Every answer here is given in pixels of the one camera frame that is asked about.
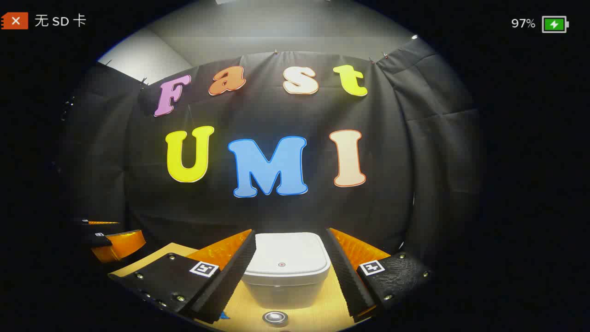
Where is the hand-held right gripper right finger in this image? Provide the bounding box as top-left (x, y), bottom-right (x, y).
top-left (326, 227), bottom-right (434, 323)

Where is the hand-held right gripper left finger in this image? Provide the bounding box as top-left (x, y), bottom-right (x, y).
top-left (107, 229), bottom-right (257, 325)

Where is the silver pop can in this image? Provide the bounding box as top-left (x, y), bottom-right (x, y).
top-left (262, 311), bottom-right (289, 327)

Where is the white desktop garbage bin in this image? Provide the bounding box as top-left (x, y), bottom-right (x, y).
top-left (241, 232), bottom-right (331, 310)

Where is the wooden desktop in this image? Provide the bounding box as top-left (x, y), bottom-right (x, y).
top-left (108, 242), bottom-right (358, 332)

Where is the black backdrop cloth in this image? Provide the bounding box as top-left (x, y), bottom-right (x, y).
top-left (55, 39), bottom-right (482, 277)

